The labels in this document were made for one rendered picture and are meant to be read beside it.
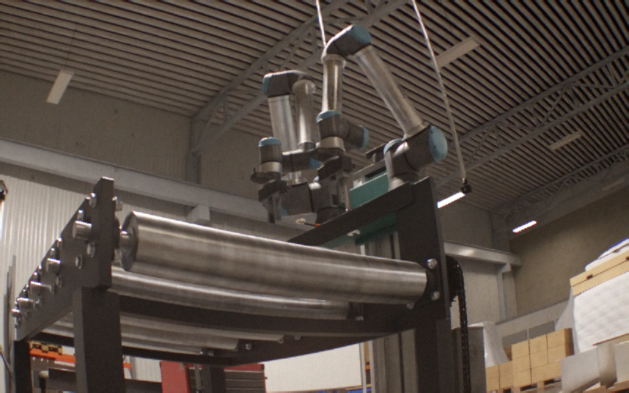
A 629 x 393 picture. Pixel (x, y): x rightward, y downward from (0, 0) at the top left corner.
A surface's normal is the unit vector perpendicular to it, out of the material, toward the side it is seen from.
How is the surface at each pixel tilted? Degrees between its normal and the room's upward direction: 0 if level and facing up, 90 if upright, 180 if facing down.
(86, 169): 90
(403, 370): 90
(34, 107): 90
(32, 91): 90
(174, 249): 104
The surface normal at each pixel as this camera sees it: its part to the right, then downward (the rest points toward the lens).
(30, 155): 0.62, -0.35
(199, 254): 0.62, -0.02
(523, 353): -0.71, -0.22
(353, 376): 0.25, -0.39
